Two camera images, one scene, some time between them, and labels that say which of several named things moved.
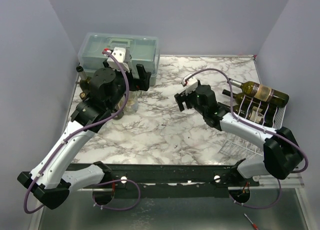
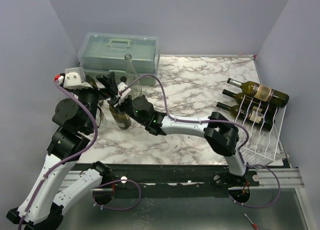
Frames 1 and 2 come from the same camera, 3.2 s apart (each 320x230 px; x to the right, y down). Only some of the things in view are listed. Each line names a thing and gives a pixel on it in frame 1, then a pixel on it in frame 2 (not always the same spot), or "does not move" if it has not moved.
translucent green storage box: x=143 y=50 does not move
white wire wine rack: x=265 y=113 does not move
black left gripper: x=143 y=76 to x=110 y=84
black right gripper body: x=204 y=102 to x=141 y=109
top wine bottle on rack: x=276 y=97 does not move
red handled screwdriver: x=254 y=225 does not move
